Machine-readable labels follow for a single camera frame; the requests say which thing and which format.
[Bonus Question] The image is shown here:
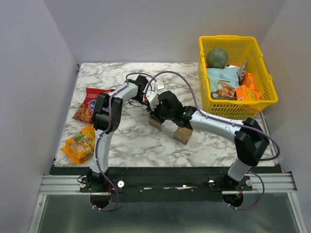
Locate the brown cardboard express box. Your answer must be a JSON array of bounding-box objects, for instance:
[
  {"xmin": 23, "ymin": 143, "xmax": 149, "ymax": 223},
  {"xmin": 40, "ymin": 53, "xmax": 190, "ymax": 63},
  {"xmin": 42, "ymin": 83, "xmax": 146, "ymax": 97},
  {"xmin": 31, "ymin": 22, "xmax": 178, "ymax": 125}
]
[{"xmin": 148, "ymin": 116, "xmax": 192, "ymax": 145}]

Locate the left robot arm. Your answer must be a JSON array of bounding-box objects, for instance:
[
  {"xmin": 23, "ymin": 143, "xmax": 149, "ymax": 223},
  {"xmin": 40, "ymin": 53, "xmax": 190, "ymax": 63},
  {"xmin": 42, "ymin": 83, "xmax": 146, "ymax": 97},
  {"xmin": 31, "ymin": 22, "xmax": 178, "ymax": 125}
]
[{"xmin": 86, "ymin": 73, "xmax": 148, "ymax": 192}]

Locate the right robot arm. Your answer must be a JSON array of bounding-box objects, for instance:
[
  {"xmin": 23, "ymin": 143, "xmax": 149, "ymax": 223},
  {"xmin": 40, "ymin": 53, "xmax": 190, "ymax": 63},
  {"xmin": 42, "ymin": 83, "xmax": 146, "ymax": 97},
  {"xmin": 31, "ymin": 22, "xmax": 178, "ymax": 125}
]
[{"xmin": 144, "ymin": 91, "xmax": 269, "ymax": 190}]

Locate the orange candy box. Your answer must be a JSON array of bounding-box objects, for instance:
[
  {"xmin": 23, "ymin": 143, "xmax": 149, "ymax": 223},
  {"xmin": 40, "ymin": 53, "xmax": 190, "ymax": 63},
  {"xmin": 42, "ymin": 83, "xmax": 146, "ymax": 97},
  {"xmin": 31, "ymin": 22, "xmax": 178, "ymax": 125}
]
[
  {"xmin": 241, "ymin": 72, "xmax": 256, "ymax": 90},
  {"xmin": 236, "ymin": 85, "xmax": 259, "ymax": 101}
]

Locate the light blue snack bag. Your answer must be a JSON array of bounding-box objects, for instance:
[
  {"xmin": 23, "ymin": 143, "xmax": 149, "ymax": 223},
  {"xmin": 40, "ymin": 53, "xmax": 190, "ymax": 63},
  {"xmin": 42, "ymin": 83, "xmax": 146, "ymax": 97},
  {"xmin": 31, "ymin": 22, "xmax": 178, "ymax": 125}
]
[{"xmin": 207, "ymin": 66, "xmax": 239, "ymax": 100}]

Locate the red snack bag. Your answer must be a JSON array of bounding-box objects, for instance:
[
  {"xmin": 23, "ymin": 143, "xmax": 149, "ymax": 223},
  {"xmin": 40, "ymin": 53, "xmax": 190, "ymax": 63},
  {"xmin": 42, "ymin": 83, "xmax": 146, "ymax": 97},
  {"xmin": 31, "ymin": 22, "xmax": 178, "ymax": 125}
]
[{"xmin": 72, "ymin": 87, "xmax": 115, "ymax": 124}]

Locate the green melon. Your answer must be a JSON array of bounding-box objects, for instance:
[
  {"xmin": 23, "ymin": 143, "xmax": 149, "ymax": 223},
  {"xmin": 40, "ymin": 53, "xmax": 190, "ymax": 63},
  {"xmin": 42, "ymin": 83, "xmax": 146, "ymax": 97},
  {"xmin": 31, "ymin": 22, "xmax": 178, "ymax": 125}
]
[{"xmin": 206, "ymin": 48, "xmax": 228, "ymax": 68}]

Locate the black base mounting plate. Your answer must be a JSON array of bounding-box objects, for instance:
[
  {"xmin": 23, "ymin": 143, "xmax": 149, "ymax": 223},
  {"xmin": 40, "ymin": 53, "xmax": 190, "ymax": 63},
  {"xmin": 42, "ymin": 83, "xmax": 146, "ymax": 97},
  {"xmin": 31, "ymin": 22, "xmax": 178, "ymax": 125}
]
[{"xmin": 80, "ymin": 167, "xmax": 253, "ymax": 203}]

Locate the orange gummy candy bag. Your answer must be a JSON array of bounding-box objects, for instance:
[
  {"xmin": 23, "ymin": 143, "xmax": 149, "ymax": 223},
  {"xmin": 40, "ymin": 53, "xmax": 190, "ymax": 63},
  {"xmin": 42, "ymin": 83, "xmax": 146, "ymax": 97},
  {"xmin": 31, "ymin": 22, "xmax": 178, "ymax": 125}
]
[{"xmin": 60, "ymin": 125, "xmax": 95, "ymax": 164}]

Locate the silver foil packet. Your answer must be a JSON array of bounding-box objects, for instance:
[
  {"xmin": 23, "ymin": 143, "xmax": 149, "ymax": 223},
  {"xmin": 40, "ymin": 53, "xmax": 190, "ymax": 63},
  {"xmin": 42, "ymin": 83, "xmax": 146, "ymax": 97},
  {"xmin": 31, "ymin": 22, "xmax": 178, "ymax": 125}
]
[{"xmin": 237, "ymin": 61, "xmax": 247, "ymax": 80}]

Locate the yellow plastic basket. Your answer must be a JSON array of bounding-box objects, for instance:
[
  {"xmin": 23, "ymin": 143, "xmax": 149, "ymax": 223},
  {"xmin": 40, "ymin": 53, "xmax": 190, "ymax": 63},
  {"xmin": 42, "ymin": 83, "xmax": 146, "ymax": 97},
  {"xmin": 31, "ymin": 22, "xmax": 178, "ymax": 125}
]
[{"xmin": 198, "ymin": 35, "xmax": 278, "ymax": 120}]

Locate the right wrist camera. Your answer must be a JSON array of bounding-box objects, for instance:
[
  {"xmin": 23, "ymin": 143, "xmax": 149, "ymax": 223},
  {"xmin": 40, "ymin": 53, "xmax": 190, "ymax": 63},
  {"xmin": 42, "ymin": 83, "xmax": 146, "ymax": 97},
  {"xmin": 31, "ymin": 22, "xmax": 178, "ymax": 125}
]
[{"xmin": 146, "ymin": 91, "xmax": 159, "ymax": 111}]

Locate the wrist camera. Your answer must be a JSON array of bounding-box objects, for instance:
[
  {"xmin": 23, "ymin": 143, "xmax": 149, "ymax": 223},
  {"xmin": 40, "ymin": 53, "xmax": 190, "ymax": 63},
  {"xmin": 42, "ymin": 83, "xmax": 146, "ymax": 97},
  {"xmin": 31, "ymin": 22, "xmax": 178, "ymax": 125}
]
[
  {"xmin": 146, "ymin": 91, "xmax": 159, "ymax": 111},
  {"xmin": 155, "ymin": 83, "xmax": 165, "ymax": 92}
]

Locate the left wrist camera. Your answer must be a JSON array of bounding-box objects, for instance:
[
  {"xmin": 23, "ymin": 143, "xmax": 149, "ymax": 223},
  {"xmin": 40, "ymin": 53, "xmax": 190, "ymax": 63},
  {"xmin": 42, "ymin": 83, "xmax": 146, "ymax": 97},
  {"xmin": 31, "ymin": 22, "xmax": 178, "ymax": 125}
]
[{"xmin": 155, "ymin": 83, "xmax": 165, "ymax": 92}]

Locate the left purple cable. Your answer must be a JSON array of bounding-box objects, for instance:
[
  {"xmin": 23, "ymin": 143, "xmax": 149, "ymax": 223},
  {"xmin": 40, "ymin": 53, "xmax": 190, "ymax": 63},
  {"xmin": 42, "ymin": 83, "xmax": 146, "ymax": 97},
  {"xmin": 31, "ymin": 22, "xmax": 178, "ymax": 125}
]
[{"xmin": 91, "ymin": 72, "xmax": 156, "ymax": 211}]

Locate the purple cable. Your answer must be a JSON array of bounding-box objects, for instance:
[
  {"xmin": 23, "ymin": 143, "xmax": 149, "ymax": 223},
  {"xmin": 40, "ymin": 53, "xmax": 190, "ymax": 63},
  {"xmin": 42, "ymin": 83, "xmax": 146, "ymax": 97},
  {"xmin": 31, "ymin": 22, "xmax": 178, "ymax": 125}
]
[
  {"xmin": 91, "ymin": 72, "xmax": 156, "ymax": 211},
  {"xmin": 144, "ymin": 71, "xmax": 281, "ymax": 211}
]

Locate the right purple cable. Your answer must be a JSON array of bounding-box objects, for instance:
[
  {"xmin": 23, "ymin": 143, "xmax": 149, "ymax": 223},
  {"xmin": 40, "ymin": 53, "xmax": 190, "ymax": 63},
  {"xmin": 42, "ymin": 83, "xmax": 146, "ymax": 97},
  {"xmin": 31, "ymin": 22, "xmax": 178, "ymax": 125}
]
[{"xmin": 144, "ymin": 71, "xmax": 281, "ymax": 211}]

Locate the aluminium rail frame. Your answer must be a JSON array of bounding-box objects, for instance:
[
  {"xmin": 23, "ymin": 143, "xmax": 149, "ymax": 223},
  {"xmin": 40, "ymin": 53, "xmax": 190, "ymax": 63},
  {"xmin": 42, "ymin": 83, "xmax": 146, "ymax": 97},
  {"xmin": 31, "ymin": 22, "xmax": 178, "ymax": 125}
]
[{"xmin": 39, "ymin": 167, "xmax": 297, "ymax": 195}]

